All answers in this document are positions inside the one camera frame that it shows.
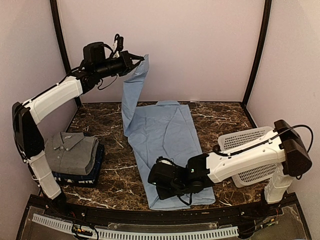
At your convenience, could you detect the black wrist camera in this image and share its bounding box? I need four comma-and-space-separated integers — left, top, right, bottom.
155, 156, 176, 166
83, 33, 124, 65

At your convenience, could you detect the black left frame post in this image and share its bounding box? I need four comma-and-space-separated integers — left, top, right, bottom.
49, 0, 82, 107

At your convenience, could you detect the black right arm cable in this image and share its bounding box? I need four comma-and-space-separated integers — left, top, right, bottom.
274, 124, 315, 153

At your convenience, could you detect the folded navy plaid shirt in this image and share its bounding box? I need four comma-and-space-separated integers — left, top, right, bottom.
52, 143, 105, 180

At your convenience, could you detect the white plastic mesh basket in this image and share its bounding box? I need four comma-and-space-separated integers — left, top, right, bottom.
206, 126, 286, 183

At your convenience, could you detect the black right frame post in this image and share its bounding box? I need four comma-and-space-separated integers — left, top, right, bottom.
241, 0, 272, 109

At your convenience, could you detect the folded grey button shirt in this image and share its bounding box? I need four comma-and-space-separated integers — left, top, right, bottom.
44, 132, 99, 176

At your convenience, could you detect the black front rail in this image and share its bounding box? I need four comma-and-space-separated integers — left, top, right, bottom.
26, 192, 300, 227

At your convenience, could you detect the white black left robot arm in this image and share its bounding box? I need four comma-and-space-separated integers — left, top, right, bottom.
12, 50, 145, 200

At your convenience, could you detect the black frame post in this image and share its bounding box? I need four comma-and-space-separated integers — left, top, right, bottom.
241, 0, 272, 109
49, 0, 82, 107

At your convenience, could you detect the white slotted cable duct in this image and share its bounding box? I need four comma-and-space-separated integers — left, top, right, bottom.
32, 213, 239, 240

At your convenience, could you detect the folded black printed shirt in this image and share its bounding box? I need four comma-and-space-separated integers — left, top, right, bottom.
54, 176, 99, 188

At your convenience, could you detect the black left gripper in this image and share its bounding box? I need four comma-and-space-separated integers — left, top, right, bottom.
95, 49, 144, 78

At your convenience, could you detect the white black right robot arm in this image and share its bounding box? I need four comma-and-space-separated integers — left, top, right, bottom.
147, 119, 312, 217

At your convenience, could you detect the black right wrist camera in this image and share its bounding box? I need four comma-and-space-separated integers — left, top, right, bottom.
155, 156, 176, 166

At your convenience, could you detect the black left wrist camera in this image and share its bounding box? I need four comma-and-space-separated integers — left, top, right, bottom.
83, 33, 124, 65

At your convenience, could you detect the light blue long sleeve shirt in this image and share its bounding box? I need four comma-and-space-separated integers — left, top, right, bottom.
121, 54, 202, 211

